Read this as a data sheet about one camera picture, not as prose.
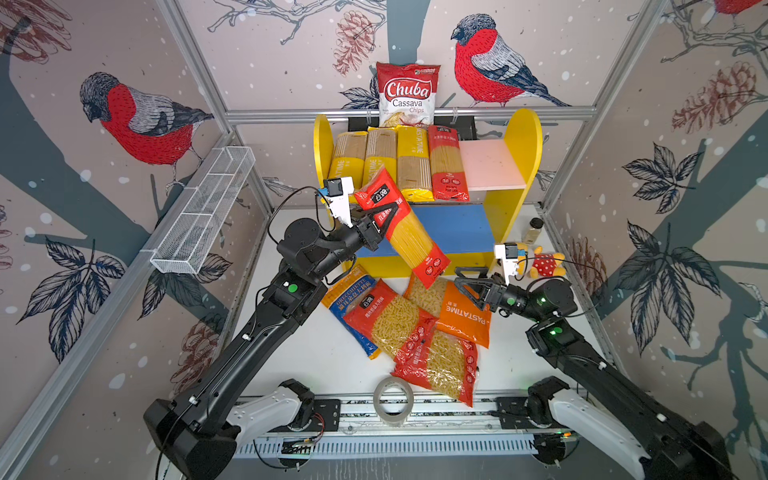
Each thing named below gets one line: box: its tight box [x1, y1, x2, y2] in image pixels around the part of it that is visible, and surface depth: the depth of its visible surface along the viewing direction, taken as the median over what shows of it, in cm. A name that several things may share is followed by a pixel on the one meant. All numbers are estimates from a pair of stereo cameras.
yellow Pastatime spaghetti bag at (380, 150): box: [363, 126, 397, 189], surface depth 78 cm
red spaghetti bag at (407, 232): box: [354, 166, 451, 289], surface depth 61 cm
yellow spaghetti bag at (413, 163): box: [396, 125, 435, 203], surface depth 74 cm
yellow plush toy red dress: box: [530, 246, 567, 280], surface depth 99 cm
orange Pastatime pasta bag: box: [436, 281, 493, 349], surface depth 89 cm
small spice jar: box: [523, 217, 544, 245], surface depth 106 cm
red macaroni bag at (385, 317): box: [343, 279, 427, 358], surface depth 85 cm
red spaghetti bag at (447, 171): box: [428, 125, 470, 202], surface depth 73 cm
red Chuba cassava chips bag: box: [376, 62, 441, 127], surface depth 85 cm
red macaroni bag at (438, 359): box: [391, 308, 479, 407], surface depth 80 cm
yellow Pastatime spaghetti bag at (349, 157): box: [328, 131, 368, 190], surface depth 77 cm
